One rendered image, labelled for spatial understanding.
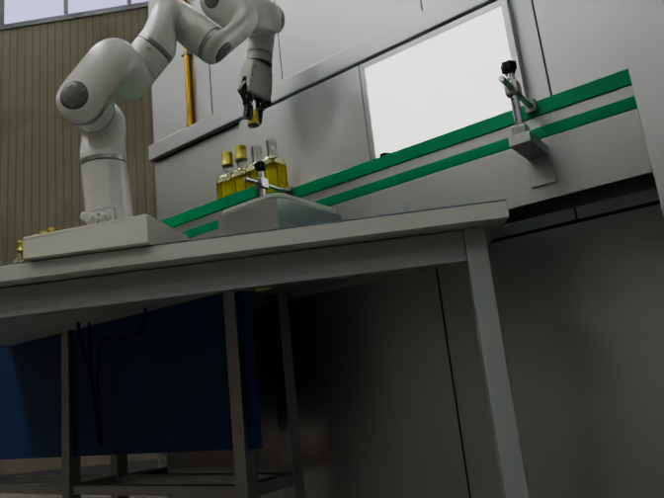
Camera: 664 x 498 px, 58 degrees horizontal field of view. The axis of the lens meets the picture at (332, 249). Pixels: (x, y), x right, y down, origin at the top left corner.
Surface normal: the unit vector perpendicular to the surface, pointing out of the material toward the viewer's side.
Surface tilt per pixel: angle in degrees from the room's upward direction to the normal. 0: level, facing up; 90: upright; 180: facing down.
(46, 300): 90
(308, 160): 90
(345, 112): 90
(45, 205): 90
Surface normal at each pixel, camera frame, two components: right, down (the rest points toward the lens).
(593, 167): -0.59, -0.12
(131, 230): -0.10, -0.22
